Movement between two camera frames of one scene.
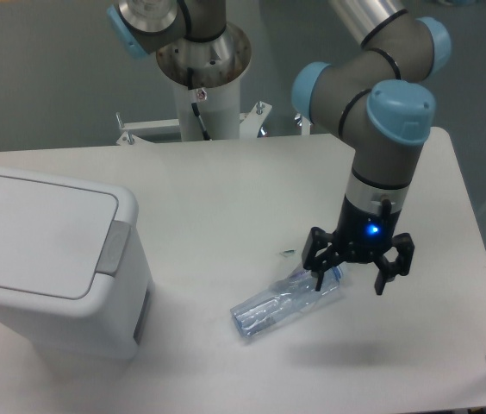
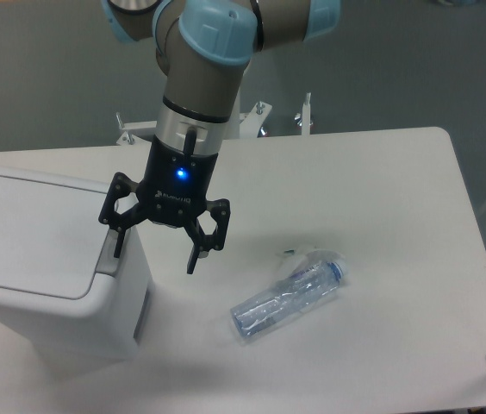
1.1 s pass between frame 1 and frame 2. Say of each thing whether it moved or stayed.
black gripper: moved
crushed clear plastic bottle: stayed
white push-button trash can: stayed
